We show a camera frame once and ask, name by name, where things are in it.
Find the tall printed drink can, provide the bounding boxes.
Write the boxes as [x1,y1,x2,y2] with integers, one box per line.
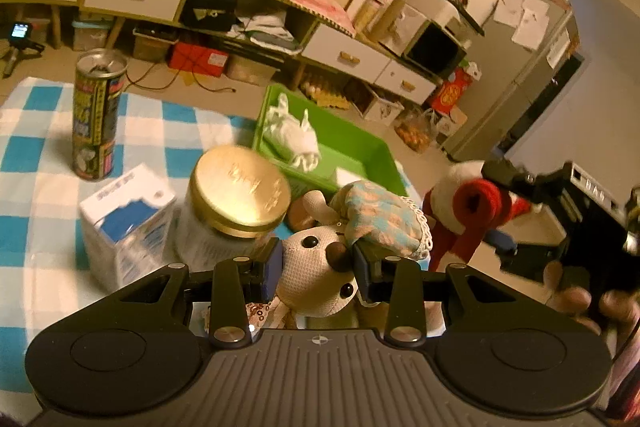
[71,48,129,182]

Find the red storage box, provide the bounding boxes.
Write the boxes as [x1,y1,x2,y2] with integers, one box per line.
[167,42,230,76]

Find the blue white checked tablecloth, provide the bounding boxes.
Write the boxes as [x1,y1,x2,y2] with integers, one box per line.
[0,77,426,410]

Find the person's right hand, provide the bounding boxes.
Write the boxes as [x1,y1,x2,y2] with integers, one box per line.
[542,260,640,339]

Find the red gift box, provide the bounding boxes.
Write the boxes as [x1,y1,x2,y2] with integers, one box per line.
[429,67,476,116]

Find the folded clothes pile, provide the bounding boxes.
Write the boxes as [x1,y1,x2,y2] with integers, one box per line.
[234,9,297,52]

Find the red and white plush toy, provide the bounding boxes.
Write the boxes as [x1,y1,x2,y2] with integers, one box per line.
[422,161,537,274]

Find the glass jar with gold lid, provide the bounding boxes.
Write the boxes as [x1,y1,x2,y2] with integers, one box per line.
[172,144,292,274]

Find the beige plush doll patterned hat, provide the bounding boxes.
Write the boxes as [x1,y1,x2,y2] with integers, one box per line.
[245,179,434,333]

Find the black microwave oven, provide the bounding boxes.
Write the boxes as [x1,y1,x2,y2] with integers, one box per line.
[402,19,469,80]

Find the green plastic tray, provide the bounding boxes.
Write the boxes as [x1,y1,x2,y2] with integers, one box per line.
[251,83,409,198]

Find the long low cabinet white drawers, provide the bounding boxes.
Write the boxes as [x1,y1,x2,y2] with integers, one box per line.
[170,0,447,108]

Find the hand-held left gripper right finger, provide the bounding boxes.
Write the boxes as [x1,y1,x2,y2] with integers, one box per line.
[352,245,485,343]

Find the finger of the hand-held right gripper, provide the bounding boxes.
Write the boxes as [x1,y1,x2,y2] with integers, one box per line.
[492,232,570,282]
[481,160,569,210]

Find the bag of oranges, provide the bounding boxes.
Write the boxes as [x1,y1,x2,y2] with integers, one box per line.
[394,109,442,154]

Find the black bag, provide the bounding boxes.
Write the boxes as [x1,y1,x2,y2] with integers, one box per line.
[179,0,239,32]

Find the blue and white milk carton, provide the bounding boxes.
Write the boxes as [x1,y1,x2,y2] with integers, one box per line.
[79,163,177,294]

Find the white appliance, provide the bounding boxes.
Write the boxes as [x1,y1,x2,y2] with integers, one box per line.
[400,0,487,58]

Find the camera on small tripod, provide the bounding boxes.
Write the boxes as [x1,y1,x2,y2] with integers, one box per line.
[2,22,47,80]

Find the grey refrigerator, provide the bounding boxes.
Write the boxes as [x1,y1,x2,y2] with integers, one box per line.
[442,0,586,164]

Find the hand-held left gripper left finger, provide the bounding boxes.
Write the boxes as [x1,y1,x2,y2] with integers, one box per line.
[116,238,285,345]

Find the white plastic bag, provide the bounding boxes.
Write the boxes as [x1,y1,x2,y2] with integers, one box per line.
[262,93,322,176]

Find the tray of eggs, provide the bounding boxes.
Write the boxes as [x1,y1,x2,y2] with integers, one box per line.
[299,78,352,110]

